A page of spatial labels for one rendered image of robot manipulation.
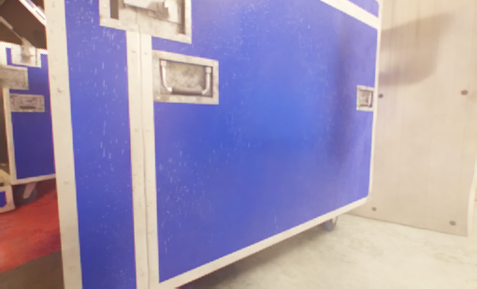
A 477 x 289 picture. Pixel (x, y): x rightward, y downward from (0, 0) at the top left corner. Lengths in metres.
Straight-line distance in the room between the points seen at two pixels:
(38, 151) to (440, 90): 2.21
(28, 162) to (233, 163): 1.47
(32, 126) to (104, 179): 1.38
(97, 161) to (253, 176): 0.38
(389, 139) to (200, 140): 1.10
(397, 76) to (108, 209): 1.36
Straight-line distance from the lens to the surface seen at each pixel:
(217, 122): 0.57
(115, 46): 0.51
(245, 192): 0.65
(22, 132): 1.85
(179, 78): 0.55
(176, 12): 0.58
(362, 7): 1.18
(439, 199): 1.51
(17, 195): 1.99
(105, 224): 0.53
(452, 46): 1.50
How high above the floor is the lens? 0.55
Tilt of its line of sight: 5 degrees down
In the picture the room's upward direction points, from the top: straight up
